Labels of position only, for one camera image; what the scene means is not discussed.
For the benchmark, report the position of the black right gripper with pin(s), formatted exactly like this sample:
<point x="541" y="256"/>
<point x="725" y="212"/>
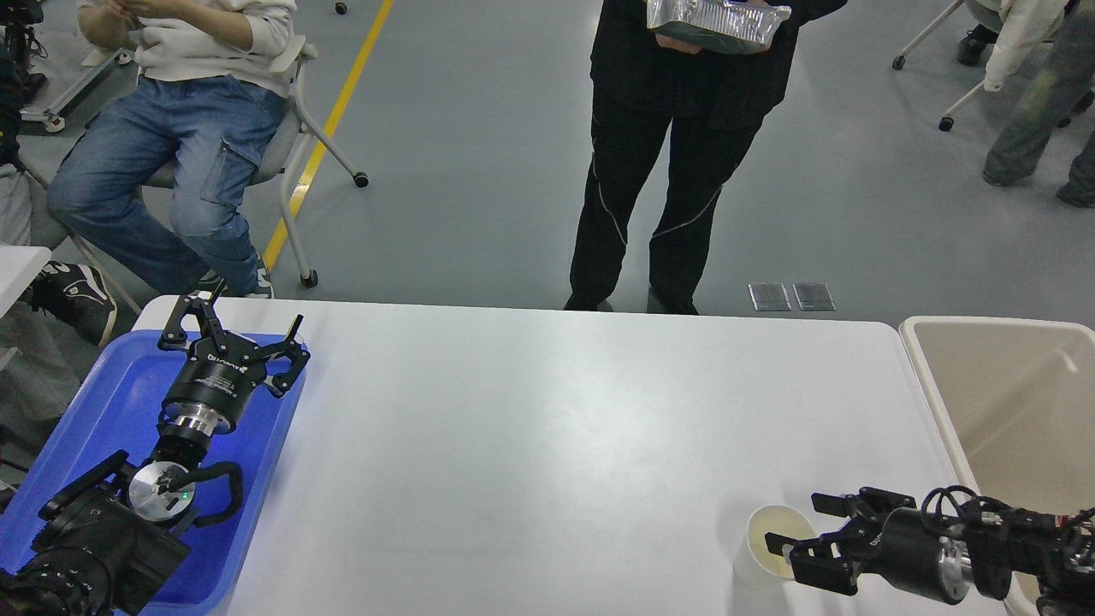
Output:
<point x="903" y="552"/>

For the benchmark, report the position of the white paper cup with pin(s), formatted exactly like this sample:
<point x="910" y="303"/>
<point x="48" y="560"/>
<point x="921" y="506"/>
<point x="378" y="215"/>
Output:
<point x="755" y="567"/>

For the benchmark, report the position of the black and white sneaker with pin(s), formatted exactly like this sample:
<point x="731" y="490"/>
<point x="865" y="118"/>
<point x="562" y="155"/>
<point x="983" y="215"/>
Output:
<point x="76" y="294"/>

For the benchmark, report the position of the seated person in jeans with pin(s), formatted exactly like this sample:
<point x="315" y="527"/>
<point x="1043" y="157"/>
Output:
<point x="157" y="179"/>

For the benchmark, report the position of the white chair at right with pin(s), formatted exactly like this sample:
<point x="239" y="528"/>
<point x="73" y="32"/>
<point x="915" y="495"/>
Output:
<point x="941" y="34"/>

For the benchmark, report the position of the beige plastic bin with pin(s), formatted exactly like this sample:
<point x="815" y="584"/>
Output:
<point x="1013" y="400"/>

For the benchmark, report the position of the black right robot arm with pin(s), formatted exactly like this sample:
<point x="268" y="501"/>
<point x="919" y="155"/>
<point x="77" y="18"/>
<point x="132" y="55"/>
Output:
<point x="1003" y="540"/>

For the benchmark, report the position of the aluminium foil tray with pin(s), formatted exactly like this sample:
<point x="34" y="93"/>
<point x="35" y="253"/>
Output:
<point x="729" y="27"/>

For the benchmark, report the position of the blue plastic tray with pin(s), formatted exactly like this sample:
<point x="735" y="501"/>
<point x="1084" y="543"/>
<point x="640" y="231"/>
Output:
<point x="116" y="409"/>

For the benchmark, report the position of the white rolling chair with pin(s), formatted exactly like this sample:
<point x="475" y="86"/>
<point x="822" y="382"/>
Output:
<point x="284" y="157"/>

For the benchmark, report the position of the person in olive trousers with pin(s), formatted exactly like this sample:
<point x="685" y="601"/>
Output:
<point x="1064" y="77"/>

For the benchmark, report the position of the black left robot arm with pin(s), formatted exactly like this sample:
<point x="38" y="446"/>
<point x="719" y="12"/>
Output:
<point x="146" y="496"/>

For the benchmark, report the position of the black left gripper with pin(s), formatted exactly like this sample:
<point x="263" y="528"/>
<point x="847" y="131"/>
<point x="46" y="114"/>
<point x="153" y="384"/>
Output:
<point x="212" y="381"/>

